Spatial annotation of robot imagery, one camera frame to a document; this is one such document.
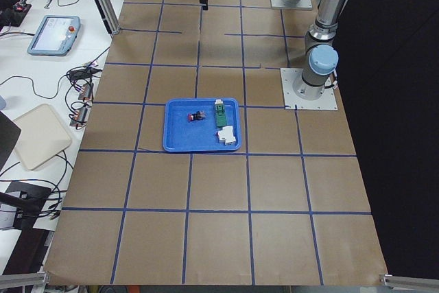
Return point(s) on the blue plastic tray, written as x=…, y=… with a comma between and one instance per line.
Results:
x=179, y=135

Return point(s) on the blue teach pendant near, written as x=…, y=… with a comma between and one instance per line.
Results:
x=55, y=36

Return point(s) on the white circuit breaker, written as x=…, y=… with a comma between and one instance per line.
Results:
x=226, y=135

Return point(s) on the beige plastic tray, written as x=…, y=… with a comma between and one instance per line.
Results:
x=42, y=136

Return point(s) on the red emergency stop button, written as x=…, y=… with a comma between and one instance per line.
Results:
x=197, y=116

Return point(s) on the green terminal block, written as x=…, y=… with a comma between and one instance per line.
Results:
x=220, y=114

